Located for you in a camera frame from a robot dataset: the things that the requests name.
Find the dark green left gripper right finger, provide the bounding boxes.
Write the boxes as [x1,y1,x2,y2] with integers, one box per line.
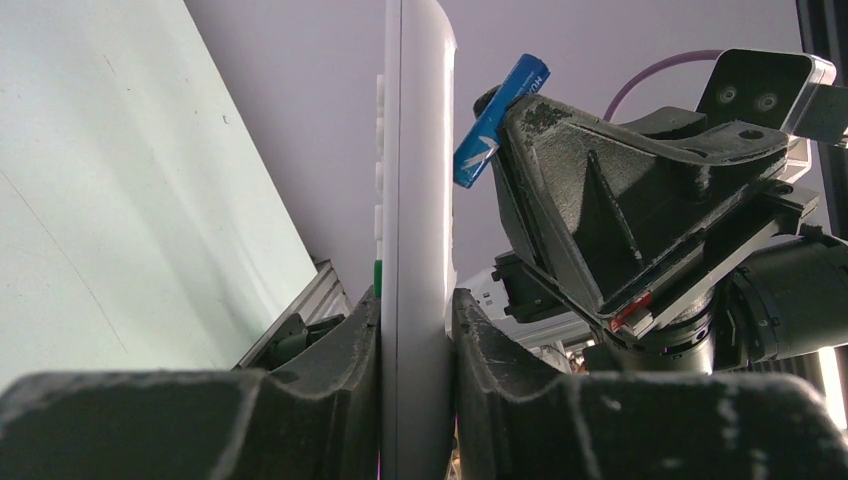
[452,289,847,479]

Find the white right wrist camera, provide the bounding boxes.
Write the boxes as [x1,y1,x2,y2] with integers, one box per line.
[696,49,847,183]

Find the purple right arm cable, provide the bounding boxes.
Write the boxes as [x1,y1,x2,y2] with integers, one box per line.
[602,49,725,124]

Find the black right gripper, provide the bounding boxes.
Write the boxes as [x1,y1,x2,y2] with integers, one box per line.
[494,94,847,373]

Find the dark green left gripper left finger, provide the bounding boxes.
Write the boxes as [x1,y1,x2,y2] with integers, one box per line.
[1,293,380,479]

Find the white remote control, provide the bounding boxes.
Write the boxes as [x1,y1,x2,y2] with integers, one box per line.
[377,1,457,479]

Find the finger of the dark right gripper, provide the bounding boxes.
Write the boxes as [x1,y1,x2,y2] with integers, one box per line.
[473,84,504,123]

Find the blue AAA battery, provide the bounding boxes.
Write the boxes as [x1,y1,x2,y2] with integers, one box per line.
[453,53,550,189]

